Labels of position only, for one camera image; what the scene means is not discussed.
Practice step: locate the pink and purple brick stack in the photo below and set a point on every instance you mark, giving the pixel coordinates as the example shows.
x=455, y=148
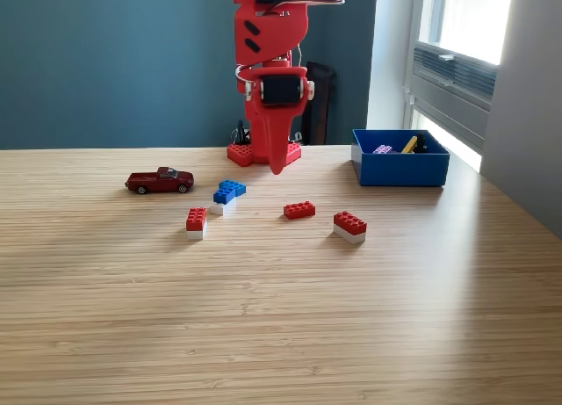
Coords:
x=383, y=149

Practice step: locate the red and white brick stack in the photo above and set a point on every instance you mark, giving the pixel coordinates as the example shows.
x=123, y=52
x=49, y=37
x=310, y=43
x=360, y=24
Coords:
x=350, y=227
x=196, y=220

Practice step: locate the yellow toy digger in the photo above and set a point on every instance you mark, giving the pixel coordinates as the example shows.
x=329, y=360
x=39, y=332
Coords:
x=412, y=145

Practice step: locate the blue plastic bin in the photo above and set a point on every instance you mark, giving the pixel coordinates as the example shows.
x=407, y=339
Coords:
x=404, y=170

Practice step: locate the dark wooden chair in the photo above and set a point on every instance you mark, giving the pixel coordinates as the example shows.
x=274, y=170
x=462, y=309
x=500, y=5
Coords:
x=322, y=106

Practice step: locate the blue and white brick stack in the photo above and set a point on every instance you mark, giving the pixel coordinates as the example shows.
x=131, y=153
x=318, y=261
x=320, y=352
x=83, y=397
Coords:
x=228, y=192

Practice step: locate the dark red toy car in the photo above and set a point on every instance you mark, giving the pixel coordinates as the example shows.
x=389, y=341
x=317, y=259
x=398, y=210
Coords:
x=158, y=181

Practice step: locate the grey louvred window vent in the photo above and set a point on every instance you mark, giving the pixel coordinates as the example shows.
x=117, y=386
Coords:
x=465, y=73

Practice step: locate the white framed window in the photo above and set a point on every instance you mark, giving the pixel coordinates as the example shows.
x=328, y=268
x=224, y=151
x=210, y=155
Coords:
x=474, y=18

